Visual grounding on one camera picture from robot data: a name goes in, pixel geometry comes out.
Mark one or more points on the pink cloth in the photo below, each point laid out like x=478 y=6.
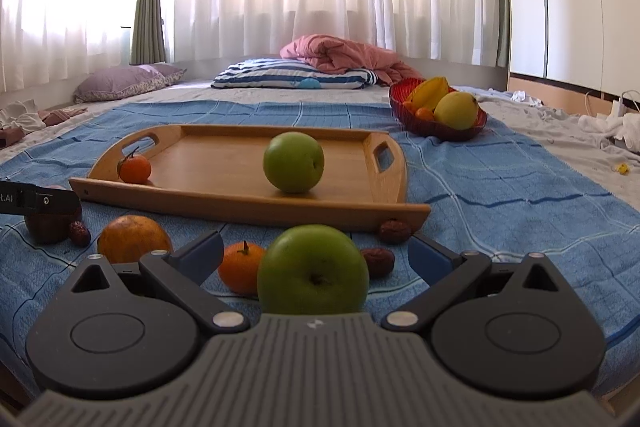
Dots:
x=62 y=114

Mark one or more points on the pile of white clothes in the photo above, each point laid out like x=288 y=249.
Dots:
x=607 y=127

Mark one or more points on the green apple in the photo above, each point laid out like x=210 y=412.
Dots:
x=312 y=272
x=293 y=162

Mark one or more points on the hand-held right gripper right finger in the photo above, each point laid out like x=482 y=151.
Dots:
x=430 y=257

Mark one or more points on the white crumpled cloth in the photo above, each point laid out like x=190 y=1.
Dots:
x=22 y=119

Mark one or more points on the small tangerine in bowl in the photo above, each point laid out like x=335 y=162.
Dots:
x=408 y=105
x=424 y=114

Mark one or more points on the purple pillow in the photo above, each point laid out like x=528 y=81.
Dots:
x=122 y=82

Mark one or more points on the white charger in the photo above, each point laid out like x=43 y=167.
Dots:
x=618 y=107

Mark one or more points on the large orange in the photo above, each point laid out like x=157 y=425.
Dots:
x=132 y=239

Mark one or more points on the dark red apple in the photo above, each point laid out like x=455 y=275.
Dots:
x=47 y=229

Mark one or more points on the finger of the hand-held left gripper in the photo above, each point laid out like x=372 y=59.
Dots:
x=35 y=202

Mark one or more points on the yellow starfruit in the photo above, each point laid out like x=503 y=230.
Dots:
x=427 y=94

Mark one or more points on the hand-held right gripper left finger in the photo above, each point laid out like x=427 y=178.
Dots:
x=197 y=257

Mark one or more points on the red date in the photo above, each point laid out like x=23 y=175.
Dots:
x=378 y=261
x=80 y=234
x=395 y=231

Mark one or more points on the small white garment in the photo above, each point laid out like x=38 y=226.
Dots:
x=525 y=98

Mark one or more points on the yellow mango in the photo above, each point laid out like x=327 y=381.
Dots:
x=456 y=111

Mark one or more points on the red fruit bowl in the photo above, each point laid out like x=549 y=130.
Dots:
x=450 y=132

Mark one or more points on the small tangerine with stem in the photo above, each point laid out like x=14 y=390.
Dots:
x=134 y=169

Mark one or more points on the pink quilt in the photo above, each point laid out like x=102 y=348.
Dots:
x=345 y=52

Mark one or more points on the blue striped pillow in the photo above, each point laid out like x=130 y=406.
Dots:
x=290 y=76

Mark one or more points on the wooden tray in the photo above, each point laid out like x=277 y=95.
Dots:
x=215 y=162

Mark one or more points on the small yellow toy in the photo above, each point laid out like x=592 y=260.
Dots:
x=622 y=168

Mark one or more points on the blue checked blanket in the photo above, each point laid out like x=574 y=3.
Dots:
x=475 y=187

